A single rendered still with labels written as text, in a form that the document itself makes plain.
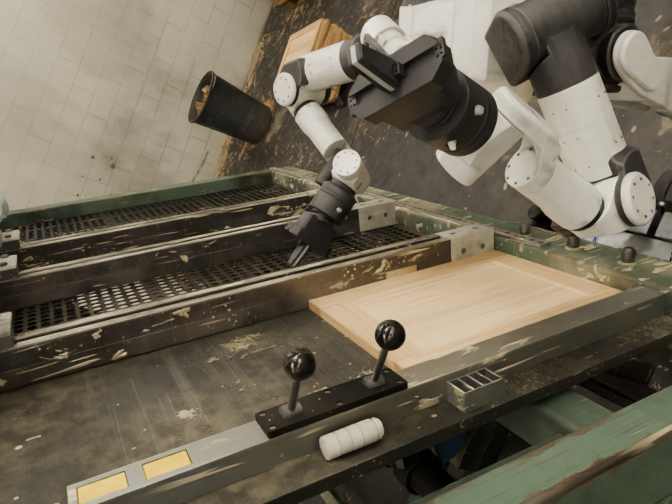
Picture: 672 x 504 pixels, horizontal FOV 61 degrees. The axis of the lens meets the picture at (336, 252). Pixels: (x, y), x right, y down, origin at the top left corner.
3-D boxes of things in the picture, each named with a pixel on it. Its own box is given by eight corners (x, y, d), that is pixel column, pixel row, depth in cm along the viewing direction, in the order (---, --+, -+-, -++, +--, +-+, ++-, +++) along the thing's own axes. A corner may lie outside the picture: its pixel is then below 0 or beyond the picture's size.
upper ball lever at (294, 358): (309, 424, 72) (324, 362, 63) (281, 434, 71) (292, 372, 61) (297, 399, 74) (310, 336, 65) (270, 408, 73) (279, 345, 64)
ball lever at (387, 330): (390, 394, 77) (415, 332, 68) (366, 403, 76) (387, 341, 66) (376, 372, 79) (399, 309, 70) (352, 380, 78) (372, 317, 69)
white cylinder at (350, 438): (330, 465, 69) (386, 442, 72) (328, 444, 68) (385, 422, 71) (319, 452, 71) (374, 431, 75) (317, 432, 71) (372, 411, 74)
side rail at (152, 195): (274, 195, 262) (271, 171, 259) (3, 244, 217) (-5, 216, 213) (268, 192, 269) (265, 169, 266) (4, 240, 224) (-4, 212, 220)
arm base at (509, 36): (584, 47, 93) (561, -22, 90) (633, 38, 81) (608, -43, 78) (501, 89, 93) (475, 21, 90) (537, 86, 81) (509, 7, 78)
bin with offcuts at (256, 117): (281, 97, 538) (218, 64, 505) (264, 148, 532) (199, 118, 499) (259, 105, 582) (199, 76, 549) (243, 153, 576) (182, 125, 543)
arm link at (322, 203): (317, 252, 141) (343, 212, 141) (334, 262, 132) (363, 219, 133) (278, 225, 134) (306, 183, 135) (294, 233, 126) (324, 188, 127)
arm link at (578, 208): (497, 203, 82) (575, 259, 92) (560, 189, 74) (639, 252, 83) (512, 141, 86) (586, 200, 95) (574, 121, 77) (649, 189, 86)
